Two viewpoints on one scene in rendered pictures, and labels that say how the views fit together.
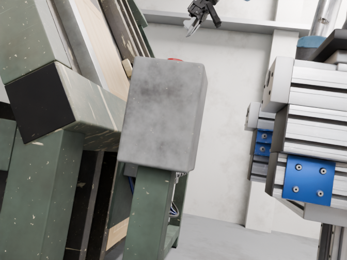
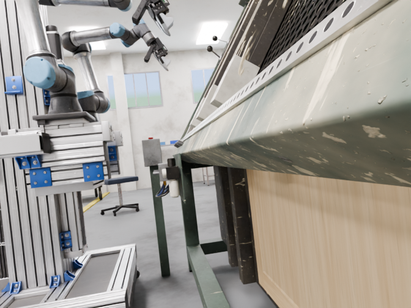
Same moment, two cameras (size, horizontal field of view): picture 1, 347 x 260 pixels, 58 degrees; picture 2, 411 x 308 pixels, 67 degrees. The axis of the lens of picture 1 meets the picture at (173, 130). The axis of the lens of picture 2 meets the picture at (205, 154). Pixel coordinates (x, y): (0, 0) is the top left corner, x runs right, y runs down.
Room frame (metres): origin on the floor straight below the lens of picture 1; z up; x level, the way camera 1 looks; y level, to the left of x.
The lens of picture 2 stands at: (2.69, -0.32, 0.79)
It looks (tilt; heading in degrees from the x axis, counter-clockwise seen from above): 0 degrees down; 161
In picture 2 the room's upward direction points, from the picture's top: 6 degrees counter-clockwise
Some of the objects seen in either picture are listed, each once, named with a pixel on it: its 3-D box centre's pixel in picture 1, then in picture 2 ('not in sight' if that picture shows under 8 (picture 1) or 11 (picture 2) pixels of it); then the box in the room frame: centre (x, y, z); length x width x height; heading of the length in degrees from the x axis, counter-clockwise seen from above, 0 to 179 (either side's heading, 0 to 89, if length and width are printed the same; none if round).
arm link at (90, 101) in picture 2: not in sight; (85, 101); (0.62, -0.37, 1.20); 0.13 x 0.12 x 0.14; 145
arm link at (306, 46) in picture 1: (312, 55); (61, 81); (1.12, -0.45, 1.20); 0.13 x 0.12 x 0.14; 158
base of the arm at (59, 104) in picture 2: not in sight; (65, 106); (1.11, -0.45, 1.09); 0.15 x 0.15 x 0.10
